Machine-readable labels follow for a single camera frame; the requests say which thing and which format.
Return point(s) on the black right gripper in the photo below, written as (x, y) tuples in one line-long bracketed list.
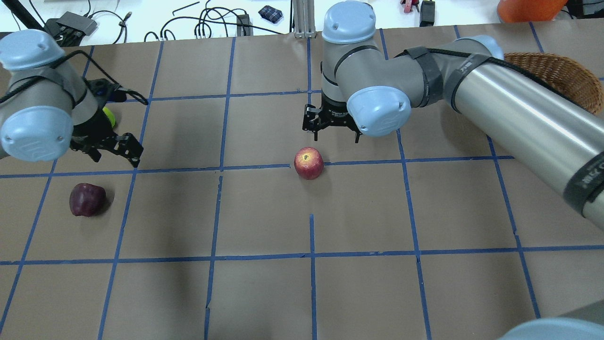
[(336, 116)]

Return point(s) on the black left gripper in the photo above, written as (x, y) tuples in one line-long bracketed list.
[(91, 128)]

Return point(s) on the red yellow apple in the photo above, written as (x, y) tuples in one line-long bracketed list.
[(308, 163)]

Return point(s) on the dark red apple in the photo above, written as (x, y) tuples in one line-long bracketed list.
[(86, 199)]

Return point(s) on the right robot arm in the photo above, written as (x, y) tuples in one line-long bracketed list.
[(560, 142)]

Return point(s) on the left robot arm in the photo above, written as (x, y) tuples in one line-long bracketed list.
[(50, 108)]

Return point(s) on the woven wicker basket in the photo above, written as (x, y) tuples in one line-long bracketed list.
[(565, 75)]

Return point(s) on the green apple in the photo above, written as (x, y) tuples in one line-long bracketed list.
[(110, 116)]

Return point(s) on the orange bucket with grey lid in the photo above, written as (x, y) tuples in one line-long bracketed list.
[(529, 10)]

